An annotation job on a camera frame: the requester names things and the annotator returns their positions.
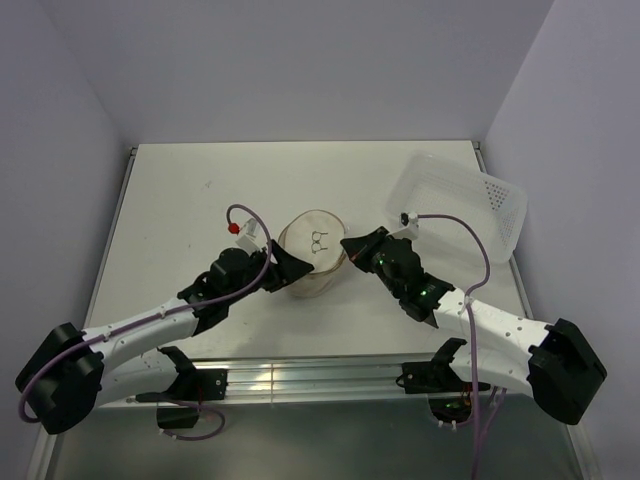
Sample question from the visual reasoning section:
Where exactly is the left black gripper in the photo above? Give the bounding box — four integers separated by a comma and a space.
225, 239, 313, 305

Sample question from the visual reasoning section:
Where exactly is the white mesh laundry bag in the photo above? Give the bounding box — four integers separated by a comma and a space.
278, 209, 347, 298

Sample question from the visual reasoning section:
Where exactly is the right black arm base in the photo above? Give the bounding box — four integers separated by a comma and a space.
395, 338, 474, 427

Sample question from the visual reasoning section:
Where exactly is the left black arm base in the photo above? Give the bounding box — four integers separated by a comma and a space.
135, 368, 228, 431

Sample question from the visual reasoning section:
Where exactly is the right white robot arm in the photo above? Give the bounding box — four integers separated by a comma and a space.
341, 227, 607, 425

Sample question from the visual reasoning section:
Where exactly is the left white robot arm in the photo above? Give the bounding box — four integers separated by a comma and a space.
15, 240, 314, 434

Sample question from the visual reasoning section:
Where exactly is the clear plastic perforated basket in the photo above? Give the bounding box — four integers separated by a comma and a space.
385, 152, 528, 265

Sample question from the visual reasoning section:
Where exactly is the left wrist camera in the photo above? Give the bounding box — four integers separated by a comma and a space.
228, 219, 260, 254

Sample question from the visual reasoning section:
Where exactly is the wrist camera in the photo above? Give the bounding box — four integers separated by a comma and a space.
228, 219, 260, 254
394, 212, 420, 241

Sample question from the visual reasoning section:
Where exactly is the aluminium rail frame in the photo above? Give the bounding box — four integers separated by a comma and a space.
29, 142, 601, 480

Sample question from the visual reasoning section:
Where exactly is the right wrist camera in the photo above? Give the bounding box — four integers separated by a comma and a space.
394, 212, 420, 241

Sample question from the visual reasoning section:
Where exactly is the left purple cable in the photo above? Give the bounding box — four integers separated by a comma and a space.
17, 203, 274, 424

